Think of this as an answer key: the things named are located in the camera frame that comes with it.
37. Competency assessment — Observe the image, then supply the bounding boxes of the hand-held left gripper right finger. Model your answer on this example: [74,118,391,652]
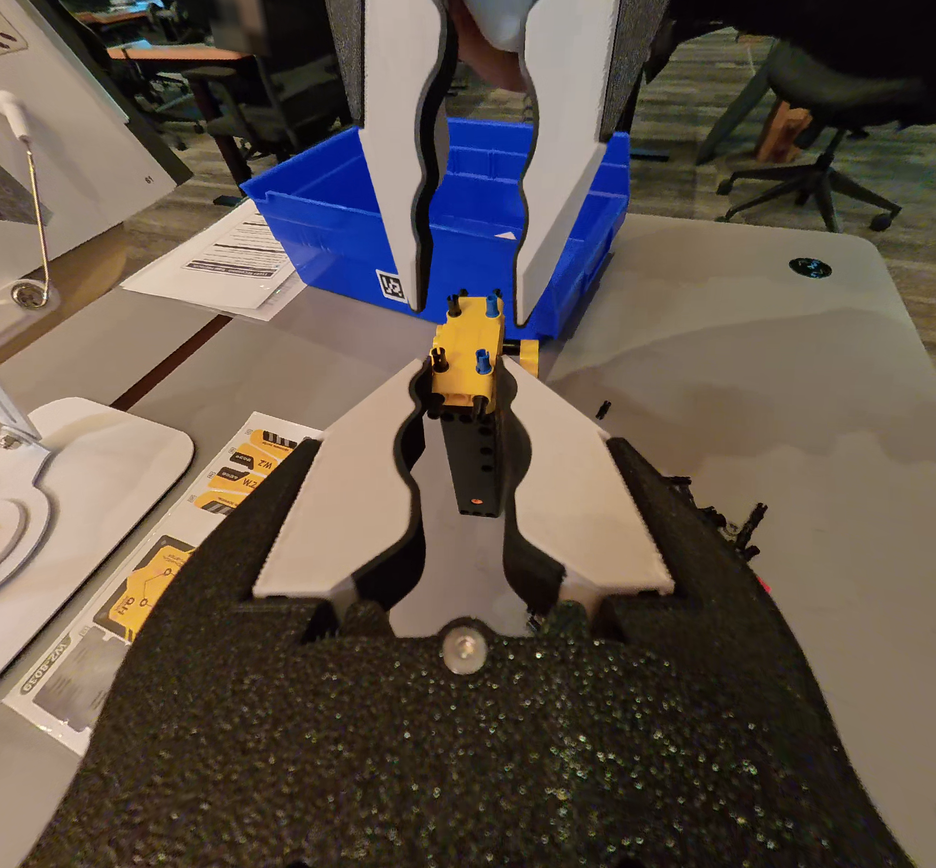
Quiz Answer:
[501,357,675,616]

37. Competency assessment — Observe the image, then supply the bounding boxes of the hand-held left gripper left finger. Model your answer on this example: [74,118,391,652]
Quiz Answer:
[252,358,432,602]

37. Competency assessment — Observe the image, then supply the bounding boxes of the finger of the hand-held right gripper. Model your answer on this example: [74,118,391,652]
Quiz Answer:
[362,0,458,315]
[512,0,628,328]

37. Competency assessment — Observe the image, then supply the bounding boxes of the black block with yellow beams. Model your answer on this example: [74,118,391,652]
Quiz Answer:
[439,403,507,518]

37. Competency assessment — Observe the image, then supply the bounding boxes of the pile of black red pins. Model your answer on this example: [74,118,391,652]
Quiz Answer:
[662,473,775,594]

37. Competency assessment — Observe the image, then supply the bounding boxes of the yellow brick assembly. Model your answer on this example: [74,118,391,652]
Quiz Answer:
[430,289,542,417]

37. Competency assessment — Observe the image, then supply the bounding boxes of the person's right hand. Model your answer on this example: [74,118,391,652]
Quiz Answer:
[449,0,531,92]

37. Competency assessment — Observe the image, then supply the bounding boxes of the blue storage bin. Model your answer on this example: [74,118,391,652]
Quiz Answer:
[240,118,631,338]

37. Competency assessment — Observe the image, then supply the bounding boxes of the yellow sticker sheet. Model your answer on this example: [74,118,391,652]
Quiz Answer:
[3,411,323,737]

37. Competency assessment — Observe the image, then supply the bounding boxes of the white book stand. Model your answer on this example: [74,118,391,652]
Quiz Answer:
[0,0,197,671]

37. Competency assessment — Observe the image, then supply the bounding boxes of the white paper sheet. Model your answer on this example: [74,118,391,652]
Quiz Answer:
[120,210,308,320]

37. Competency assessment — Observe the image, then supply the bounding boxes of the instruction booklet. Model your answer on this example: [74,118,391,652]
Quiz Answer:
[0,0,178,262]

